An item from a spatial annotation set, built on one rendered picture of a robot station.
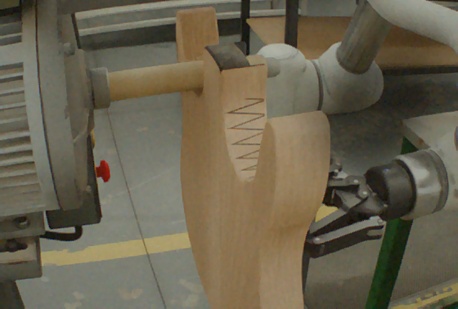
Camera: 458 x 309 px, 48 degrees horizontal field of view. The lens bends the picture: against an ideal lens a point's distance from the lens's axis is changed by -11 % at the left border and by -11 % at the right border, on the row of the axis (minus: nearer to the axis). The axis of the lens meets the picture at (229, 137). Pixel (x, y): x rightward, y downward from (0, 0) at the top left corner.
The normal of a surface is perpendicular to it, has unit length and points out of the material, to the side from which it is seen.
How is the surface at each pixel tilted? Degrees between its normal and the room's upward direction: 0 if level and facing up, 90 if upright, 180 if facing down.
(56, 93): 65
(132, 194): 0
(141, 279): 0
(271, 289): 72
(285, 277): 79
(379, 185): 90
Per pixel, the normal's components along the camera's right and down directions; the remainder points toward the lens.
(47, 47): 0.22, -0.24
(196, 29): 0.29, 0.20
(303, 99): 0.27, 0.44
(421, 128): 0.01, -0.87
